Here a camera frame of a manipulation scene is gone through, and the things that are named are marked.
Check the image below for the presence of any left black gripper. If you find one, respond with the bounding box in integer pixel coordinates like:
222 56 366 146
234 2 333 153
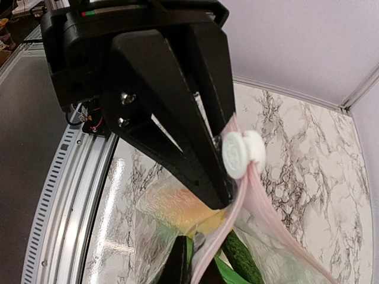
40 1 229 112

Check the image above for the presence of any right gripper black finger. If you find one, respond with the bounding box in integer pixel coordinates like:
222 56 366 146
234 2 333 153
161 235 190 284

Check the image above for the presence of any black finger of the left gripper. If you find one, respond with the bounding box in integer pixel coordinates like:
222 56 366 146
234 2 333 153
100 30 231 209
166 22 236 136

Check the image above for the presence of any green white bok choy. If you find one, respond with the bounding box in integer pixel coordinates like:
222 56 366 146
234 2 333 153
187 237 248 284

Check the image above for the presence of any clear zip top bag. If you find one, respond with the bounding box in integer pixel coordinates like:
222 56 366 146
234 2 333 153
133 114 338 284

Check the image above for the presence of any green cucumber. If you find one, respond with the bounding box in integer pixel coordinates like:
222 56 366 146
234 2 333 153
221 230 264 283

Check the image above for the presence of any front aluminium rail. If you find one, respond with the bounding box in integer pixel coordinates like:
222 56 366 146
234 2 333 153
20 118 119 284

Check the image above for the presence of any left aluminium frame post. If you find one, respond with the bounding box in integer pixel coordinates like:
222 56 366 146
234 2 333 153
339 64 379 114

